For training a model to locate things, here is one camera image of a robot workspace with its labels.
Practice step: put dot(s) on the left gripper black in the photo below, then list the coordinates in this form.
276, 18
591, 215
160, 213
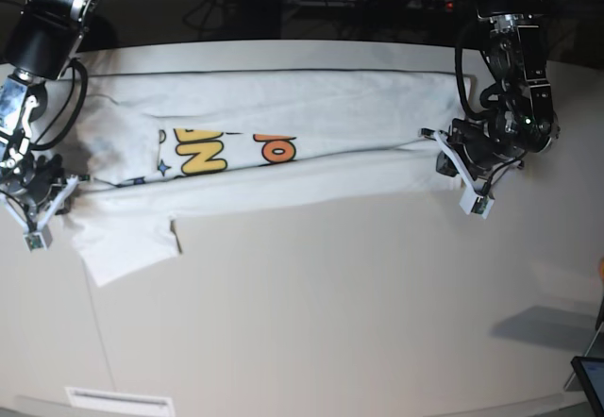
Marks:
483, 151

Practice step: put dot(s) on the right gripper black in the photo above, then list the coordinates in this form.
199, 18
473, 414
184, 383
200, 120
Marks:
38, 183

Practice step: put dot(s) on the white printed T-shirt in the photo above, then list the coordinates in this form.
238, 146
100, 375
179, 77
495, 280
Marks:
162, 147

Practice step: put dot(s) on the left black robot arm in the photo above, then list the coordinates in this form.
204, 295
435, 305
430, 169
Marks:
516, 115

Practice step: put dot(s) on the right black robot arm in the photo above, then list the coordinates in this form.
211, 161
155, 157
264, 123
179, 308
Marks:
41, 47

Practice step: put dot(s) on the white paper label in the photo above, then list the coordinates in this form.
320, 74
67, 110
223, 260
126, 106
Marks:
120, 403

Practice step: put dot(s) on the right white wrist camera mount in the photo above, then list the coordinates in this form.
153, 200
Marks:
37, 234

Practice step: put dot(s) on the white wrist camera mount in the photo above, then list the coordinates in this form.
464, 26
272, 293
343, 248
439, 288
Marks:
37, 234
478, 195

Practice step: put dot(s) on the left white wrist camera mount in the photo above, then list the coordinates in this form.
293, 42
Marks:
478, 195

